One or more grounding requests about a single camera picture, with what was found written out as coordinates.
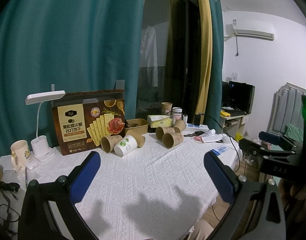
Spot black computer monitor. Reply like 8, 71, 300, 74
221, 81, 255, 116

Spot yellow curtain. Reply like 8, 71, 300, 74
195, 0, 213, 114

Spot white lidded jar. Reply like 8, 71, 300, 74
171, 107, 182, 126

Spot white computer desk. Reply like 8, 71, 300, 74
219, 115, 249, 138

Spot cream cartoon mug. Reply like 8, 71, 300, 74
10, 140, 31, 172

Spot black car key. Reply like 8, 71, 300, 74
194, 131, 204, 136

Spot yellow item on desk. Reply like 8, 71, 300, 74
220, 111, 231, 117

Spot white paper cup green print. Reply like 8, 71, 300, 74
114, 135, 138, 157

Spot brown paper cup front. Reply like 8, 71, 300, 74
162, 133, 184, 148

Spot grey padded headboard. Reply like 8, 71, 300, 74
267, 82, 306, 135

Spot white air conditioner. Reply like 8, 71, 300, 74
232, 19, 274, 41

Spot brown paper cup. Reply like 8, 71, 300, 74
127, 130, 145, 148
162, 133, 184, 148
161, 102, 173, 115
173, 120, 186, 133
101, 135, 123, 153
156, 127, 175, 141

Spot black power adapter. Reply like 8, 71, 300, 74
193, 114, 201, 126

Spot brown paper cup middle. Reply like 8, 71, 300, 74
156, 127, 175, 141

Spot small white earbuds case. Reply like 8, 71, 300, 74
25, 159, 38, 170

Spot brown paper bowl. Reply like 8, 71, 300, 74
125, 119, 149, 135

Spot teal curtain right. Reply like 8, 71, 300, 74
206, 0, 224, 134

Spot pink round object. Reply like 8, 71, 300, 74
193, 137, 203, 141

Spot white desk lamp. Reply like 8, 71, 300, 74
24, 90, 66, 163

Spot black cable left side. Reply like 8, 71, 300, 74
0, 180, 21, 239

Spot upright brown paper cup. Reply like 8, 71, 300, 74
161, 102, 173, 115

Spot brown paper cup behind white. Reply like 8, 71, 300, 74
127, 130, 145, 148

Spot blue card packet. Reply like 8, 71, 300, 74
211, 149, 220, 155

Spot yellow tissue box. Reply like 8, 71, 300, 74
147, 115, 172, 128

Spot brown cracker box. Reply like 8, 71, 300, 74
52, 89, 125, 155

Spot brown paper cup rear lying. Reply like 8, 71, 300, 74
173, 120, 186, 133

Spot white charger adapter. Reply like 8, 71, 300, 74
182, 114, 188, 124

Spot brown paper cup beside box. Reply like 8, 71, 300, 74
101, 135, 123, 153

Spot black charging cable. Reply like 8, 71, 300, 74
197, 113, 242, 173

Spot yellow plastic bag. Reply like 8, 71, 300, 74
235, 132, 243, 141

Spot metal keys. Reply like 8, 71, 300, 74
184, 133, 195, 137

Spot teal curtain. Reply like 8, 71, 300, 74
206, 0, 224, 134
0, 0, 144, 157

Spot white tube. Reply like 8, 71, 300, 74
202, 129, 216, 137

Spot teal curtain left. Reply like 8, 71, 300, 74
0, 0, 144, 157

